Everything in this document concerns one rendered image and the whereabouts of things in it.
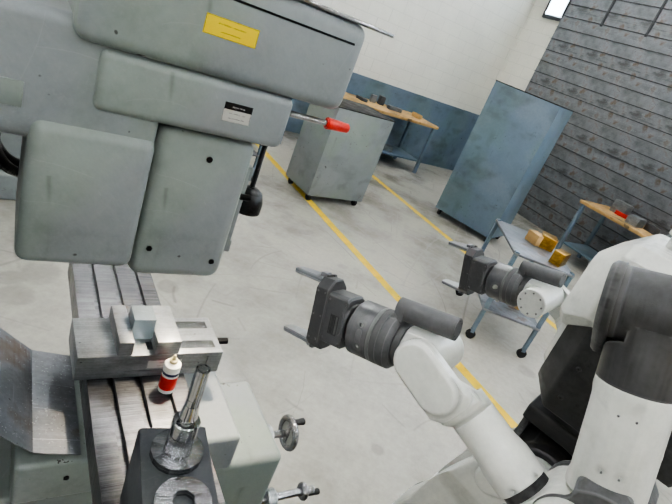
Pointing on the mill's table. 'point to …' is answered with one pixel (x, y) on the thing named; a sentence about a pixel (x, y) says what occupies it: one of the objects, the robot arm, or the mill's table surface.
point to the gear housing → (188, 99)
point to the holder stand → (168, 472)
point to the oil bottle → (169, 375)
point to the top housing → (234, 41)
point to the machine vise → (109, 340)
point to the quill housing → (189, 201)
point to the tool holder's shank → (195, 394)
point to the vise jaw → (165, 332)
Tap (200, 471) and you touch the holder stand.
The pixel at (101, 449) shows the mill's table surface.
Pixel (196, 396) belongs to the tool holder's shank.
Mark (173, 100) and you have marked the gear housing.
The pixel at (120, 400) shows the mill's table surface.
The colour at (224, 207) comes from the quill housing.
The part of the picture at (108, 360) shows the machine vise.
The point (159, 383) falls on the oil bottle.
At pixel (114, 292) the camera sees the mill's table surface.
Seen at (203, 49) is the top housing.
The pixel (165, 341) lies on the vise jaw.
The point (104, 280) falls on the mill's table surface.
